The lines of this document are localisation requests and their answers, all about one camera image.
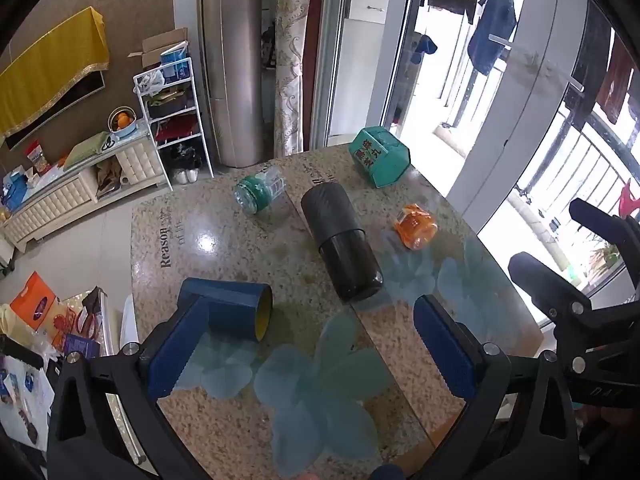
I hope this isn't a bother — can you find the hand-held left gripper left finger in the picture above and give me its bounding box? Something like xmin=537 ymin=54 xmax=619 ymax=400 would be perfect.
xmin=47 ymin=294 xmax=210 ymax=480

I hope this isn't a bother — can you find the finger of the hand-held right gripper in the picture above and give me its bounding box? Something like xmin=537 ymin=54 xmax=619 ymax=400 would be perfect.
xmin=509 ymin=252 xmax=640 ymax=376
xmin=570 ymin=199 xmax=640 ymax=311

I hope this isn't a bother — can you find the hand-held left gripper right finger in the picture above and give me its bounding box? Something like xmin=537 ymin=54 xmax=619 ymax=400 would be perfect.
xmin=414 ymin=294 xmax=581 ymax=480

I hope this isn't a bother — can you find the blue cup yellow inside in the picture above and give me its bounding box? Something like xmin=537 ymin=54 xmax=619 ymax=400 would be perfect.
xmin=178 ymin=277 xmax=274 ymax=344

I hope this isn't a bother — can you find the potted plant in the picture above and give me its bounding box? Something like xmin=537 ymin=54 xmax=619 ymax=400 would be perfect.
xmin=594 ymin=241 xmax=622 ymax=272

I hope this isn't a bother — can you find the balcony railing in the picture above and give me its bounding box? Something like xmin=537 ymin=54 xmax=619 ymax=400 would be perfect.
xmin=514 ymin=109 xmax=640 ymax=288

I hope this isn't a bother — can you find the orange plastic packet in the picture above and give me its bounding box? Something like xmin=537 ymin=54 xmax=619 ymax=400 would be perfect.
xmin=393 ymin=203 xmax=439 ymax=251

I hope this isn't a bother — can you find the hanging dark red garment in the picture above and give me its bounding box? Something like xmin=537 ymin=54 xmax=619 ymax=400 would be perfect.
xmin=597 ymin=35 xmax=637 ymax=126

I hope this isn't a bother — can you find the orange paper box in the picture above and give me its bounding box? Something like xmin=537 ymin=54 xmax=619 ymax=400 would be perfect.
xmin=9 ymin=271 xmax=61 ymax=332

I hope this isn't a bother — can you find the black cylindrical flask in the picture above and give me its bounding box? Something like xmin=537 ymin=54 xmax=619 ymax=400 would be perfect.
xmin=300 ymin=184 xmax=385 ymax=304

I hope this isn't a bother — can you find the glass jar green label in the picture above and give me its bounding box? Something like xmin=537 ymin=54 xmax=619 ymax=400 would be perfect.
xmin=233 ymin=164 xmax=287 ymax=216

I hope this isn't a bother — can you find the white television cabinet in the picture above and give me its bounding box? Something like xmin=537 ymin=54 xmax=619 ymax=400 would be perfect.
xmin=0 ymin=132 xmax=166 ymax=254

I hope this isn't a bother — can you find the green hexagonal tin box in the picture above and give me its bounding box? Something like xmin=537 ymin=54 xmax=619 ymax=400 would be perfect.
xmin=348 ymin=126 xmax=412 ymax=189

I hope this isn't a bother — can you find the green cushion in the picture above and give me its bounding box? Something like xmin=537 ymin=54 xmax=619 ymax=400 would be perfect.
xmin=63 ymin=131 xmax=112 ymax=170

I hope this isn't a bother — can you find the hanging blue garment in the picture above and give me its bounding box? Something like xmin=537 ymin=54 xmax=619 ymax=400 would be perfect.
xmin=467 ymin=0 xmax=518 ymax=77

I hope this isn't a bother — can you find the white metal rack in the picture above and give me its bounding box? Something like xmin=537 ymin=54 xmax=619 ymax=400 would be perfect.
xmin=132 ymin=57 xmax=216 ymax=192

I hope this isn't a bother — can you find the blue tissue pack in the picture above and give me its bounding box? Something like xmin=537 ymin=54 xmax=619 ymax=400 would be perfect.
xmin=2 ymin=169 xmax=31 ymax=212

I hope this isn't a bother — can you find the fruit basket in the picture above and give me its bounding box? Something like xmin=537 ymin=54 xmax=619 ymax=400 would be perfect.
xmin=108 ymin=106 xmax=139 ymax=141

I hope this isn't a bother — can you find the red snack bag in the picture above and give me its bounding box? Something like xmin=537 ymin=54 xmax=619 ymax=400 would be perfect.
xmin=24 ymin=140 xmax=51 ymax=176

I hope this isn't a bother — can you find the blue cap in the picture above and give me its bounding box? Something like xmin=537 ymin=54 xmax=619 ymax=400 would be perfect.
xmin=412 ymin=33 xmax=439 ymax=65

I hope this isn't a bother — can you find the white plastic bag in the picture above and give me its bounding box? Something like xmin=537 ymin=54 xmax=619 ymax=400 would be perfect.
xmin=137 ymin=69 xmax=165 ymax=95

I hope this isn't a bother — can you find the black television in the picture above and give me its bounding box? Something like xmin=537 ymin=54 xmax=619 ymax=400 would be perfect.
xmin=4 ymin=70 xmax=107 ymax=151

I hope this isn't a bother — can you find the blue box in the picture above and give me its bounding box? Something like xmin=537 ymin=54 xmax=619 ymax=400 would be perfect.
xmin=159 ymin=42 xmax=194 ymax=86

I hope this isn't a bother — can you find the silver tower air conditioner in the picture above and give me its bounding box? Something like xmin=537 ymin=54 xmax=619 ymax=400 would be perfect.
xmin=199 ymin=0 xmax=265 ymax=169

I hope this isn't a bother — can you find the white outdoor cabinet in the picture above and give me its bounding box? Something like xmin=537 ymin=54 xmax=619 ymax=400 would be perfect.
xmin=344 ymin=0 xmax=389 ymax=137

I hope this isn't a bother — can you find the cardboard box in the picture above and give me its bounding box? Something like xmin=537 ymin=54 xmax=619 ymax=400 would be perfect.
xmin=127 ymin=28 xmax=190 ymax=72

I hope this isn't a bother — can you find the patterned curtain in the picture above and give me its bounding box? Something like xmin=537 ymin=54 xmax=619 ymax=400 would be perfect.
xmin=272 ymin=0 xmax=314 ymax=159

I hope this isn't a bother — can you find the yellow cloth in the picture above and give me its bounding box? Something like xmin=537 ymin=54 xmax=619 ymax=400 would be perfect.
xmin=0 ymin=6 xmax=110 ymax=137

